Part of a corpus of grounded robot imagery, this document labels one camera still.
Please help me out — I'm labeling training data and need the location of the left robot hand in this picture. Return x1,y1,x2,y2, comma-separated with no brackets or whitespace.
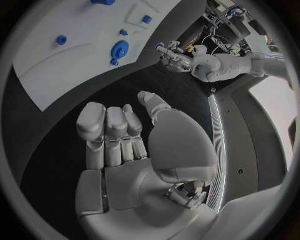
156,41,195,73

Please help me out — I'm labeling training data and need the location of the large blue block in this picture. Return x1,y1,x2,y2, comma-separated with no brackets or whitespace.
90,0,117,6

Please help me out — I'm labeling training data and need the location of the blue gear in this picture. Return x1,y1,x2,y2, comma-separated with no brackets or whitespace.
110,40,130,61

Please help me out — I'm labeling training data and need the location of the white task board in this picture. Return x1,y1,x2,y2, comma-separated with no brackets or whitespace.
12,0,185,113

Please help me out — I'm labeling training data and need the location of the white cable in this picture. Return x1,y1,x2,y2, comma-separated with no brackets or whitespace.
201,34,237,56

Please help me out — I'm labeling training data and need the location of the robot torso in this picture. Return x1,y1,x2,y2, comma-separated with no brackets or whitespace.
206,74,299,215

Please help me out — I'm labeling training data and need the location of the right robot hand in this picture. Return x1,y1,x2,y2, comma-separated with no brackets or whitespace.
75,91,220,240

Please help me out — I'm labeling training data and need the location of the cluttered equipment rack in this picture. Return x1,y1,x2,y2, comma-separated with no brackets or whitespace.
201,0,286,57

